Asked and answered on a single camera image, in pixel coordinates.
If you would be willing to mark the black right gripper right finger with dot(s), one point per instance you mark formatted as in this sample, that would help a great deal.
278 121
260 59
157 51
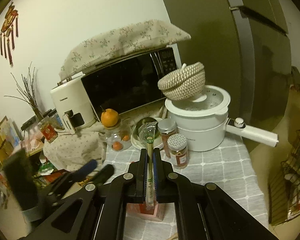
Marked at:
172 187

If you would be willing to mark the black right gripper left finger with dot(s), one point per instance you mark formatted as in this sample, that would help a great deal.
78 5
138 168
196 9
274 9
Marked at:
129 188

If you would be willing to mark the pink perforated utensil holder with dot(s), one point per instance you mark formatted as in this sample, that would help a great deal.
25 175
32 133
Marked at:
153 213

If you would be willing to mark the labelled dried fruit jar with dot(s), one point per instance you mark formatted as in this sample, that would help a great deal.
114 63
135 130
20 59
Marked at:
177 145

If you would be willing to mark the clear glass jar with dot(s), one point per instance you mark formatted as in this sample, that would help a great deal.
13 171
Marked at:
119 138

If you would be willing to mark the red labelled glass jar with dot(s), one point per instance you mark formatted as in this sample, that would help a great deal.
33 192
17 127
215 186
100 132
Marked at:
47 129

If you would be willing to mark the floral draped cloth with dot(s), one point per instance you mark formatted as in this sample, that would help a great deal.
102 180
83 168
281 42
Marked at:
71 151

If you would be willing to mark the white stacked bowls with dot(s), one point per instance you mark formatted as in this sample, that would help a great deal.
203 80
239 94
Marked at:
140 142

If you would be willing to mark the red spice jar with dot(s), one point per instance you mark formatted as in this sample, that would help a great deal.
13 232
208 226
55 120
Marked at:
166 127

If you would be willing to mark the grey checked tablecloth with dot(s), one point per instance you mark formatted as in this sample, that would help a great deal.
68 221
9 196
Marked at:
229 166

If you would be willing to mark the white electric cooking pot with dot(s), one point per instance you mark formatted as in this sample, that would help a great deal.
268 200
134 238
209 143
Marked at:
203 120

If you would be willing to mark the large orange fruit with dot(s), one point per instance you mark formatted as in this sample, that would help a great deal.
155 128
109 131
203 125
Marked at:
109 117

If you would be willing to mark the dried twig bouquet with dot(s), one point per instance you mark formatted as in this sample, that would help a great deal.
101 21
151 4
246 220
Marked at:
27 90

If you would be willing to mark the white air fryer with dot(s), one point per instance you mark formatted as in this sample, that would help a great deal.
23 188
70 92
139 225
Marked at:
73 105

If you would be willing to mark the black microwave oven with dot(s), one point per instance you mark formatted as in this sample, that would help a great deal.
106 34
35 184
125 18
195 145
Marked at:
129 83

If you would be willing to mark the red hanging ornament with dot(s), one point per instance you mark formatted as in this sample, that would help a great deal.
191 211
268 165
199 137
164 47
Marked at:
8 32

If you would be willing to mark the floral cloth cover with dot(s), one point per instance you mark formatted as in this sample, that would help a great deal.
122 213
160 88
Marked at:
110 45

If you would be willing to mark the grey refrigerator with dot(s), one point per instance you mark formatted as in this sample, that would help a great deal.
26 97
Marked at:
245 49

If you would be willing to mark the woven rope basket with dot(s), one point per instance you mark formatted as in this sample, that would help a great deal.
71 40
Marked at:
184 82

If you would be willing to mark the black wire rack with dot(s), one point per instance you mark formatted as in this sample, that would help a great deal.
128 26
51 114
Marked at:
284 188

